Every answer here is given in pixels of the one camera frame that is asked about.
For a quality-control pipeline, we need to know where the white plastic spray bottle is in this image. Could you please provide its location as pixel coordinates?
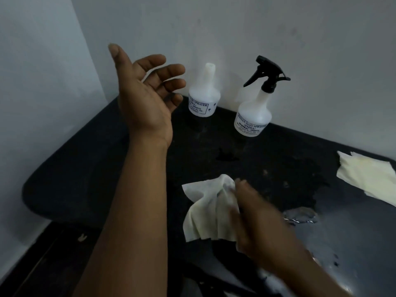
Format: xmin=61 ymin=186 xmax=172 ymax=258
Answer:
xmin=233 ymin=88 xmax=273 ymax=138
xmin=188 ymin=62 xmax=221 ymax=118

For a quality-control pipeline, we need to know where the stained cream paper wipe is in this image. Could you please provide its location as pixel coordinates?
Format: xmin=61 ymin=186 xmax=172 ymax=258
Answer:
xmin=336 ymin=151 xmax=396 ymax=208

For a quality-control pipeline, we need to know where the white paper wipe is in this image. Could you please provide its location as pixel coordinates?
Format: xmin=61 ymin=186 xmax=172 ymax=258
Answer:
xmin=181 ymin=174 xmax=245 ymax=254

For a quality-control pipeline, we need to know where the person's right hand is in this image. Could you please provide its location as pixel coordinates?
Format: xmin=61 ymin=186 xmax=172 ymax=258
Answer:
xmin=230 ymin=179 xmax=297 ymax=260

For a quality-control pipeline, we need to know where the person's left hand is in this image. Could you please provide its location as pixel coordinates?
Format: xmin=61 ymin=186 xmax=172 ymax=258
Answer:
xmin=107 ymin=43 xmax=187 ymax=149

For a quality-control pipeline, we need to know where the person's left forearm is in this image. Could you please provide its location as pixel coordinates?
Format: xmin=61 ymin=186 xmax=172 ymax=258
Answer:
xmin=73 ymin=134 xmax=174 ymax=297

